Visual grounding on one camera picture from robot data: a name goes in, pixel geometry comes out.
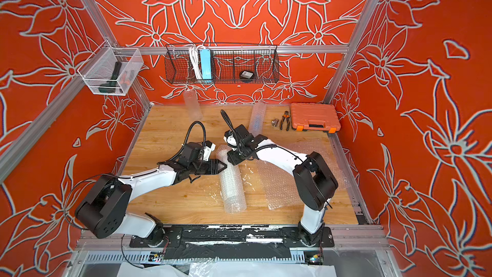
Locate orange handled pliers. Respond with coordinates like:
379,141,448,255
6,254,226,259
279,111,291,131

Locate orange tool case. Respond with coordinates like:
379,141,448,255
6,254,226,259
290,103,341,133

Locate black wire basket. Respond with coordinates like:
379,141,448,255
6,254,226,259
164,43,280,85

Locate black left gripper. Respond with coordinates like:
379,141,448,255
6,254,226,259
189,159,228,176

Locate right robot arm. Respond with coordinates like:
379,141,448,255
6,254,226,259
224,124,339,247

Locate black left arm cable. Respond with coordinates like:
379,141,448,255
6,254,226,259
157,121,208,164

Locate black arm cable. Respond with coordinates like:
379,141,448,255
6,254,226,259
220,109,304,162
157,121,208,164

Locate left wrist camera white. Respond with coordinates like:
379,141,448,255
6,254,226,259
202,141,216,162

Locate aluminium frame post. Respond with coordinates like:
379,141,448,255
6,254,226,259
78,0,142,86
323,0,379,104

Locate aluminium frame post left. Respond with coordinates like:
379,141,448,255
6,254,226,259
78,0,142,86

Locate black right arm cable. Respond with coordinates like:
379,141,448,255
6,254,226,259
220,109,304,162

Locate aluminium left side bar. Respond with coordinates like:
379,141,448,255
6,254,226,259
1,77,85,183

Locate white cable bundle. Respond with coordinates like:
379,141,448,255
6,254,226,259
188,45,204,82

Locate small black device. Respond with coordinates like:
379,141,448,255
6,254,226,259
239,71,256,83

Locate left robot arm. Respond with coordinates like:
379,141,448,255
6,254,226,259
75,141,227,246

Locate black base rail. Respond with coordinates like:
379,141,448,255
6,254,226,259
129,225,334,264

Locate light blue box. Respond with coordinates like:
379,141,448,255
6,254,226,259
199,48,212,82

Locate clear glass vase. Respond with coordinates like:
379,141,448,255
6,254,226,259
183,89,203,121

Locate bubble wrap sheet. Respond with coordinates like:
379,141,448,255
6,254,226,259
256,139,346,210

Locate aluminium horizontal back bar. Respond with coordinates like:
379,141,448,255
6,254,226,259
112,44,349,56

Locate aluminium frame post right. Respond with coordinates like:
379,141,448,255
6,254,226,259
323,0,379,104

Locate clear acrylic box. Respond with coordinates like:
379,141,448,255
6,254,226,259
77,51,144,96

